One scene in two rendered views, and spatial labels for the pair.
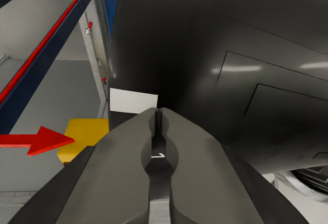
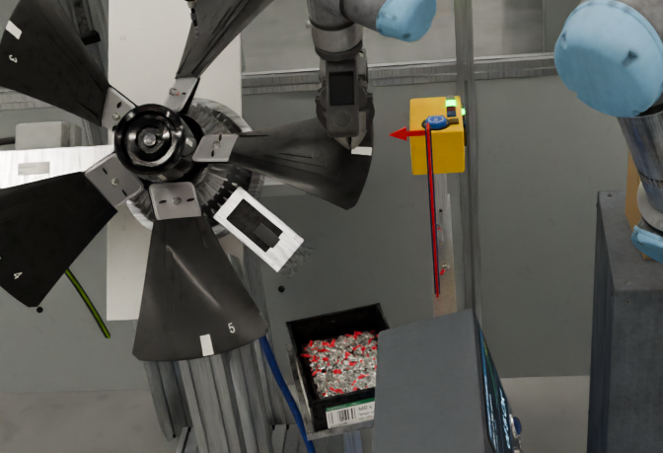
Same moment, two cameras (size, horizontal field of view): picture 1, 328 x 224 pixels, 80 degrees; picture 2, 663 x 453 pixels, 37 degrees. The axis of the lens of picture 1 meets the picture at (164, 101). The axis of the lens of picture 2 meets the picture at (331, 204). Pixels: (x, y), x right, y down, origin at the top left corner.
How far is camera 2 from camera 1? 1.45 m
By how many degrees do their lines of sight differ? 14
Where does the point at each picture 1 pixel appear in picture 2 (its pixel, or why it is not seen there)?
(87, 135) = (438, 152)
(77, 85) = (575, 297)
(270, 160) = (292, 130)
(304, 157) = (274, 132)
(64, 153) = (455, 132)
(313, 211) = (206, 90)
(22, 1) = not seen: outside the picture
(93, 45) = (445, 260)
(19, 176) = not seen: hidden behind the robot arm
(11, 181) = not seen: hidden behind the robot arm
